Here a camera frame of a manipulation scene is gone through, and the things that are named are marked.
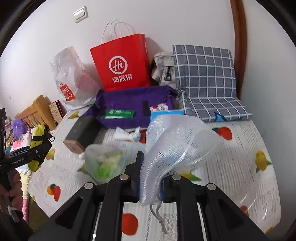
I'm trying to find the yellow black pouch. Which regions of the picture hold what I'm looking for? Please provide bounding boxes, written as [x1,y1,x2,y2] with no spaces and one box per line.
[28,125,55,172]

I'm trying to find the white tissue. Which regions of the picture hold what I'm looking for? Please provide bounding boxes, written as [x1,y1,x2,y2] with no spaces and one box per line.
[113,127,141,142]

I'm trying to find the white mesh bag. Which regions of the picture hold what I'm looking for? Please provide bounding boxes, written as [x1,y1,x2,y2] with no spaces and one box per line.
[139,115,224,240]

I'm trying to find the green wet wipes pack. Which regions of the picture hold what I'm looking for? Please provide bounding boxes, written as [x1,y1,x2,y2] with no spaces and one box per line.
[101,109,135,119]

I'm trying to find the small red white packet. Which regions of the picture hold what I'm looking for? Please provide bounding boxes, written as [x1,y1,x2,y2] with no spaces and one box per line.
[149,103,168,112]

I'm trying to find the person left hand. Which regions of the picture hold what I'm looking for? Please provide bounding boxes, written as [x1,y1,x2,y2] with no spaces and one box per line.
[1,170,23,214]

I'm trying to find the purple plush toy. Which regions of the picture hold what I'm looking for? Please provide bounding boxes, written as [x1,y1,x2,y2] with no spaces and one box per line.
[12,119,28,140]

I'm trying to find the wooden chair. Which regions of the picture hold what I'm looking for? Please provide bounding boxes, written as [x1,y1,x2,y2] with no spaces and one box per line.
[15,95,56,131]

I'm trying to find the green tissue pack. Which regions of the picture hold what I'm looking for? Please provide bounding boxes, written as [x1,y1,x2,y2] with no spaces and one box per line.
[84,144,126,184]

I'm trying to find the brown patterned book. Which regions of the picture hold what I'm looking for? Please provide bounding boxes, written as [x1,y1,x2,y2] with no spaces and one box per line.
[49,100,67,126]

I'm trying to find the dark green wooden box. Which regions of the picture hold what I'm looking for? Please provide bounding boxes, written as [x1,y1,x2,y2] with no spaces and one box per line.
[63,115,101,154]

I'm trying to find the white Miniso plastic bag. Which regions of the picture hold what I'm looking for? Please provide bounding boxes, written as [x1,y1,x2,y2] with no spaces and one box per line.
[50,47,100,110]

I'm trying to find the purple fabric storage tray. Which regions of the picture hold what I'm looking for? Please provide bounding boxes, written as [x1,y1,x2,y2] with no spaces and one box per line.
[84,85,178,129]

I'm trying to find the blue tissue box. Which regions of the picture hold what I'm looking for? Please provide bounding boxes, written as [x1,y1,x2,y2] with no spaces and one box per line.
[150,109,184,121]

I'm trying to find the red paper shopping bag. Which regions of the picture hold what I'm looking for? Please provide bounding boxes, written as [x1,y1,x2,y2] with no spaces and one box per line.
[90,33,152,91]

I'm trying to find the grey plaid cushion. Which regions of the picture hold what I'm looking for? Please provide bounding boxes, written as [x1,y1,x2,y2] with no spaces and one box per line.
[173,45,252,123]

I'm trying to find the beige canvas bag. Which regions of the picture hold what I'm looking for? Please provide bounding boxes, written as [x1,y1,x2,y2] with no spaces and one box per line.
[151,52,176,89]

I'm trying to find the white wall switch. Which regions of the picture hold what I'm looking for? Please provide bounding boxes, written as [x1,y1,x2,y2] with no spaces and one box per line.
[73,6,88,23]

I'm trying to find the brown wooden door frame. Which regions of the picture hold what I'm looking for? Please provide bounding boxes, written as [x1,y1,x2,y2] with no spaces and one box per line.
[230,0,247,99]

